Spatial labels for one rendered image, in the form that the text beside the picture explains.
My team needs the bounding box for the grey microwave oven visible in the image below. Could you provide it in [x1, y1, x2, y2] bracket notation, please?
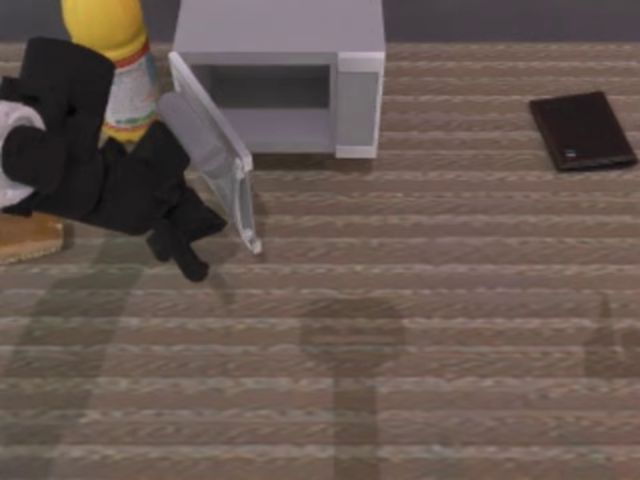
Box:
[172, 0, 387, 160]

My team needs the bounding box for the brown wooden board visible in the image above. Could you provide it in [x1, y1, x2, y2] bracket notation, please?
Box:
[0, 212, 66, 265]

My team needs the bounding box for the yellow squeeze bottle with label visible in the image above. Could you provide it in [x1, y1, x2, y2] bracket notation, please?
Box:
[59, 0, 162, 147]

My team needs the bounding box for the dark brown leather wallet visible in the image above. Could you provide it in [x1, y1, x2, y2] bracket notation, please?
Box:
[528, 90, 639, 173]

